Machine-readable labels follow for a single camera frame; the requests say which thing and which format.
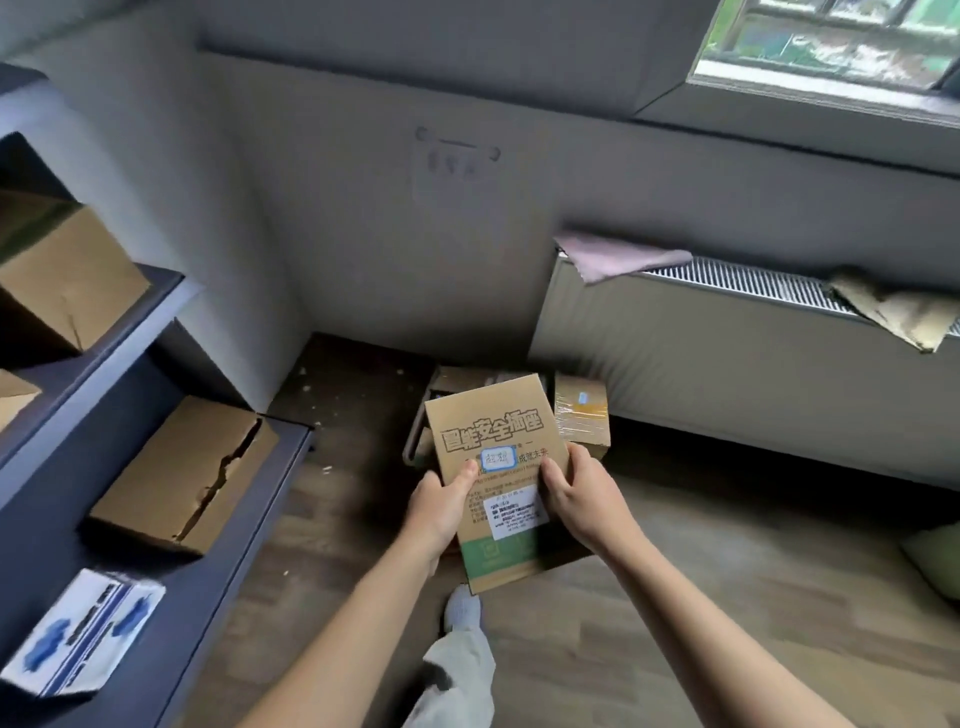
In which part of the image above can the person's left hand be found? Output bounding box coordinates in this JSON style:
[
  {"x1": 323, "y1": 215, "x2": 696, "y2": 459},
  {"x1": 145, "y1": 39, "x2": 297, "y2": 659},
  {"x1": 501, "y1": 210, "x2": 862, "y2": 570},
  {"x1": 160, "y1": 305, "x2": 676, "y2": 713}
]
[{"x1": 405, "y1": 459, "x2": 479, "y2": 562}]

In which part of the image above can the person's right hand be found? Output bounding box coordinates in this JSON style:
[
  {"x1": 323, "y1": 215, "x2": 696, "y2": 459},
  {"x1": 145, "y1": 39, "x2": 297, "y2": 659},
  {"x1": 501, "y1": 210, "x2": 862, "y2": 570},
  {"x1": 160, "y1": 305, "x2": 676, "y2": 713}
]
[{"x1": 539, "y1": 441, "x2": 635, "y2": 560}]

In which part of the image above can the printed cardboard box with labels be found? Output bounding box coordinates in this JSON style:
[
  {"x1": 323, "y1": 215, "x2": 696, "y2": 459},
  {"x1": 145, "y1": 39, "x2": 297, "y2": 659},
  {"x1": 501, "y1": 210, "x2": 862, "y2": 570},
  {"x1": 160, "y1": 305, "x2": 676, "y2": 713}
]
[{"x1": 424, "y1": 372, "x2": 575, "y2": 597}]

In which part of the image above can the person's right forearm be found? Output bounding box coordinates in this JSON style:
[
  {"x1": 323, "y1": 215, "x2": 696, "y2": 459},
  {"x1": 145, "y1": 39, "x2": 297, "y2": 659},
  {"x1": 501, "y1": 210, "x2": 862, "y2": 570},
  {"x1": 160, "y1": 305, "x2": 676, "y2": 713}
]
[{"x1": 592, "y1": 534, "x2": 860, "y2": 728}]

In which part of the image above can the person's left forearm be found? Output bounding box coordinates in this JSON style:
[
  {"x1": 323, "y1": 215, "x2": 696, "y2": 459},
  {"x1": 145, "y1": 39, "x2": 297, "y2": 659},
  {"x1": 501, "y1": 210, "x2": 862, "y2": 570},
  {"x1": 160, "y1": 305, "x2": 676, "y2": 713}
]
[{"x1": 238, "y1": 536, "x2": 451, "y2": 728}]

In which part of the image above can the taped small cardboard box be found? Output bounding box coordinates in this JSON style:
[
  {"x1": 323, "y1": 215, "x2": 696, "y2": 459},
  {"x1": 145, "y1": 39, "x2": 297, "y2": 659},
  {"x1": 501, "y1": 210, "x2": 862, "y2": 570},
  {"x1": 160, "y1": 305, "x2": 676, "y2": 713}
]
[{"x1": 553, "y1": 372, "x2": 612, "y2": 461}]

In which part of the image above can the cardboard box under held box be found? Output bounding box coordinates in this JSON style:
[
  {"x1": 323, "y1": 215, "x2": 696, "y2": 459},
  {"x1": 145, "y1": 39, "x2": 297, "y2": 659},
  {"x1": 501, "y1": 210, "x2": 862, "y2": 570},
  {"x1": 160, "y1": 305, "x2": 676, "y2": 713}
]
[{"x1": 403, "y1": 365, "x2": 526, "y2": 472}]

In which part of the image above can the person's leg in light trousers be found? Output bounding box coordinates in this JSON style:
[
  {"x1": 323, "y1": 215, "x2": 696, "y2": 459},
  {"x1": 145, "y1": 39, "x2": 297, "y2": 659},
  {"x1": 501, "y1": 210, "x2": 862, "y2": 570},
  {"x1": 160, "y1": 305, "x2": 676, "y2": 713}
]
[{"x1": 401, "y1": 626, "x2": 498, "y2": 728}]

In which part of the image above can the white radiator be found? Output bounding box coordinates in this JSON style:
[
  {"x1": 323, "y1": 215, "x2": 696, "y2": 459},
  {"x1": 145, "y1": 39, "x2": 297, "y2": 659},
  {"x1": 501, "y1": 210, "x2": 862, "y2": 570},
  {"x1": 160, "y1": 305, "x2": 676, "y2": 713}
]
[{"x1": 527, "y1": 251, "x2": 960, "y2": 492}]

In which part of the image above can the pink cloth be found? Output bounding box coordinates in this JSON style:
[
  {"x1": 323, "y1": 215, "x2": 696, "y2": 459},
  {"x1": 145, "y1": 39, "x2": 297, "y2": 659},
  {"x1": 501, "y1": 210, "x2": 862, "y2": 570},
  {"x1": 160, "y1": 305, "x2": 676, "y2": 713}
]
[{"x1": 553, "y1": 230, "x2": 694, "y2": 287}]

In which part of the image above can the torn flat cardboard box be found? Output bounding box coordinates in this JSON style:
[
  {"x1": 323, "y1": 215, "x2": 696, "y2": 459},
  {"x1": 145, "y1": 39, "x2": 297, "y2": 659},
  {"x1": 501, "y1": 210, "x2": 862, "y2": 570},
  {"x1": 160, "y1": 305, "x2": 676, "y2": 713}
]
[{"x1": 88, "y1": 395, "x2": 282, "y2": 558}]

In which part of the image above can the dark blue metal shelf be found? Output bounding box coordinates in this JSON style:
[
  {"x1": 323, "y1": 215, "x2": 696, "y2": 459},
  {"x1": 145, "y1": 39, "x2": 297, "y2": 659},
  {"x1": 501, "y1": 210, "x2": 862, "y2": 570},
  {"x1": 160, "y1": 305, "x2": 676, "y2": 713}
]
[{"x1": 0, "y1": 63, "x2": 315, "y2": 728}]

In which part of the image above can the beige crumpled cloth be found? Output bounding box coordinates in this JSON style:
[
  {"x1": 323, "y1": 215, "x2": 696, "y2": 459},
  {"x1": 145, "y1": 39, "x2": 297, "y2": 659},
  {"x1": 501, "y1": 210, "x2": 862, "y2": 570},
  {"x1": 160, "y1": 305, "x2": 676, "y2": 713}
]
[{"x1": 827, "y1": 267, "x2": 960, "y2": 354}]

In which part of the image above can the white and blue box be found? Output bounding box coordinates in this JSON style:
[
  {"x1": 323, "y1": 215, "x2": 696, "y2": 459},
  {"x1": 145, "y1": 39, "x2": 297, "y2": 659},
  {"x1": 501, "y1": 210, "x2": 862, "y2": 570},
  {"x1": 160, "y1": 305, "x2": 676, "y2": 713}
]
[{"x1": 0, "y1": 567, "x2": 168, "y2": 699}]

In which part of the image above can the large brown cardboard box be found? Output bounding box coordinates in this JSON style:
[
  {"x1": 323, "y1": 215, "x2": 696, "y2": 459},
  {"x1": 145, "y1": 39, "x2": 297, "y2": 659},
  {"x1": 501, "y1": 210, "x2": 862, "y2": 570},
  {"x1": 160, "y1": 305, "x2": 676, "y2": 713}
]
[{"x1": 0, "y1": 187, "x2": 151, "y2": 357}]

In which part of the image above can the small cardboard box corner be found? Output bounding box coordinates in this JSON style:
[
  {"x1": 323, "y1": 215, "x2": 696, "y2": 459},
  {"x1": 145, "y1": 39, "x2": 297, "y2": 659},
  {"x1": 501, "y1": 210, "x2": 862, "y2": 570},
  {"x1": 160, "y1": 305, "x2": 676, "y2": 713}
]
[{"x1": 0, "y1": 369, "x2": 43, "y2": 435}]

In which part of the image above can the window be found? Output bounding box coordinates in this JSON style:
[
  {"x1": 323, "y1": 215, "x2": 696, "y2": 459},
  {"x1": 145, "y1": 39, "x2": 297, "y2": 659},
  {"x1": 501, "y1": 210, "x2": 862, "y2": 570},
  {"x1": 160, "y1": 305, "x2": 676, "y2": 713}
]
[{"x1": 686, "y1": 0, "x2": 960, "y2": 95}]

